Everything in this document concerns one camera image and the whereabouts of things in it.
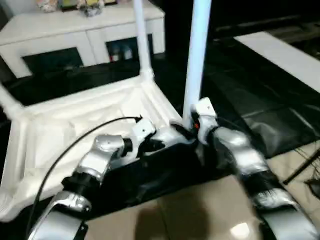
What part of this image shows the black work mat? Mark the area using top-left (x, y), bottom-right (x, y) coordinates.
top-left (0, 42), bottom-right (320, 221)

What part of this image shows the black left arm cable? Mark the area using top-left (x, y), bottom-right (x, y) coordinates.
top-left (26, 114), bottom-right (144, 227)

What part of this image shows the white plastic table leg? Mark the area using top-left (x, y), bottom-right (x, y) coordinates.
top-left (0, 81), bottom-right (25, 119)
top-left (182, 0), bottom-right (213, 129)
top-left (132, 0), bottom-right (155, 84)

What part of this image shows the grey tangled bundle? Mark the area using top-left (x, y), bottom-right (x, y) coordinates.
top-left (78, 4), bottom-right (105, 18)

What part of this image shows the white plastic table top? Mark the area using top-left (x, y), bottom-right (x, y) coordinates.
top-left (0, 72), bottom-right (198, 224)

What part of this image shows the white sideboard cabinet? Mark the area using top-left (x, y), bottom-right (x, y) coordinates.
top-left (0, 3), bottom-right (166, 79)

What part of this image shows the dark low bench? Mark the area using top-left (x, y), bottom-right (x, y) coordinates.
top-left (214, 14), bottom-right (320, 46)

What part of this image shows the black tripod base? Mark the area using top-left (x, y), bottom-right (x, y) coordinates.
top-left (304, 174), bottom-right (320, 196)

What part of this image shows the white side table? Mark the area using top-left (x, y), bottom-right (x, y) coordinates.
top-left (233, 31), bottom-right (320, 94)

